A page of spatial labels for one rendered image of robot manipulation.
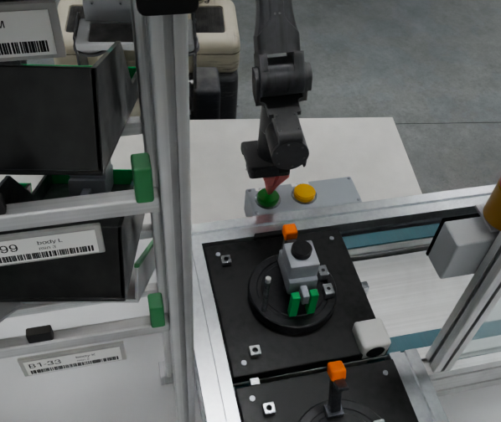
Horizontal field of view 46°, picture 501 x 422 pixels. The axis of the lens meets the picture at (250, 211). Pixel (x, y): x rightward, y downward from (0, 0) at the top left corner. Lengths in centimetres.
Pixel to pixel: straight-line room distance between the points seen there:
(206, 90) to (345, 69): 156
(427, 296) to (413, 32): 261
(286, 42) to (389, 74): 231
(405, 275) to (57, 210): 79
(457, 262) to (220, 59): 119
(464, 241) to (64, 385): 64
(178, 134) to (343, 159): 101
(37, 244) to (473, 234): 50
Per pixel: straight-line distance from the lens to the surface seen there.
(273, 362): 89
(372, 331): 92
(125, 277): 54
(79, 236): 41
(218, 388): 89
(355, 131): 142
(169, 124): 35
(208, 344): 92
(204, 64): 180
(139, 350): 103
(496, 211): 72
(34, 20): 31
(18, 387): 103
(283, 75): 89
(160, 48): 31
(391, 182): 132
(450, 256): 74
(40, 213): 40
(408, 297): 106
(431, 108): 302
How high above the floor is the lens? 176
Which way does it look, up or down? 49 degrees down
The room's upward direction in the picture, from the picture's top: 5 degrees clockwise
